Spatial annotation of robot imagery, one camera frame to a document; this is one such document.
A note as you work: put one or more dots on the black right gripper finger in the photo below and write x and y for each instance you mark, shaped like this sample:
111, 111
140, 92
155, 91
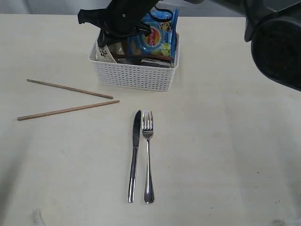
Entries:
93, 16
112, 33

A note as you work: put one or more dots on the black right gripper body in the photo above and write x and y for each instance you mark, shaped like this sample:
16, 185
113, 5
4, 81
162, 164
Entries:
124, 17

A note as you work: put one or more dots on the white floral ceramic bowl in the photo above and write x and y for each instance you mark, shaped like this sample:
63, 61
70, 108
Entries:
103, 54

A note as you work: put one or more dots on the brown wooden spoon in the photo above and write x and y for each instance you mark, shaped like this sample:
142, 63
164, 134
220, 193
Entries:
156, 57

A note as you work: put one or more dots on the wooden chopstick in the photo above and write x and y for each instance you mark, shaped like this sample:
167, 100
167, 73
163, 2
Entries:
70, 89
33, 116

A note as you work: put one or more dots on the silver metal fork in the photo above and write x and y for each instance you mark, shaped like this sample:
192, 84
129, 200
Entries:
147, 131

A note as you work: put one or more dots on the silver table knife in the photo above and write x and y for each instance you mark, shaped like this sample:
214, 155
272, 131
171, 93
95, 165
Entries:
135, 146

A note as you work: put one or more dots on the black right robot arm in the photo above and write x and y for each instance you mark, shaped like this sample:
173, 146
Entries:
274, 34

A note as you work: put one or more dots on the white perforated plastic basket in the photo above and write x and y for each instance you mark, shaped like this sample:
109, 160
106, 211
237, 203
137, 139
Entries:
135, 76

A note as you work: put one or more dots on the blue chips bag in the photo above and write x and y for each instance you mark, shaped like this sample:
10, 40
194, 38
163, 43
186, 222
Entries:
162, 38

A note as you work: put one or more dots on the dark foil packet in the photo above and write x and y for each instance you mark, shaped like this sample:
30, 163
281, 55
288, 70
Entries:
156, 63

